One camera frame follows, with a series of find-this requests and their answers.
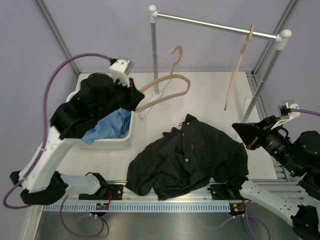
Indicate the white slotted cable duct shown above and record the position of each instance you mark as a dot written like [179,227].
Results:
[141,207]

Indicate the beige plastic hanger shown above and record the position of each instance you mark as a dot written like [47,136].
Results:
[237,65]

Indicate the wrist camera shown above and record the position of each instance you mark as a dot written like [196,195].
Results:
[120,69]
[285,112]

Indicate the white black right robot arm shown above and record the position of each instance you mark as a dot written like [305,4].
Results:
[299,158]

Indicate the white plastic bin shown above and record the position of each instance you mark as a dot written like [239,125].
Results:
[121,143]

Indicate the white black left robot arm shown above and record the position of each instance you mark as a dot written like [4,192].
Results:
[99,95]

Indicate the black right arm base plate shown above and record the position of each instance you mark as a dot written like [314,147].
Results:
[223,192]

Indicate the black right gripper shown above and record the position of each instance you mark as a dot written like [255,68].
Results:
[252,133]

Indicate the dark striped shirt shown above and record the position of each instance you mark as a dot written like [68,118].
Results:
[186,159]

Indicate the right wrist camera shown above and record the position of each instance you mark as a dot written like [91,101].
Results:
[285,112]

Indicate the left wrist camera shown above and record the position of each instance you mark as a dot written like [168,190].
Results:
[120,69]

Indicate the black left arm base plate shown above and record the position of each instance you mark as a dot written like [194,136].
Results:
[112,191]

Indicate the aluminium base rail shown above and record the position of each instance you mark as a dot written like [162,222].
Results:
[284,190]

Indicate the light blue shirt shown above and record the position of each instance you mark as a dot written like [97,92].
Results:
[113,126]

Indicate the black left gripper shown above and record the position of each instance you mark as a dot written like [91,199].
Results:
[134,96]

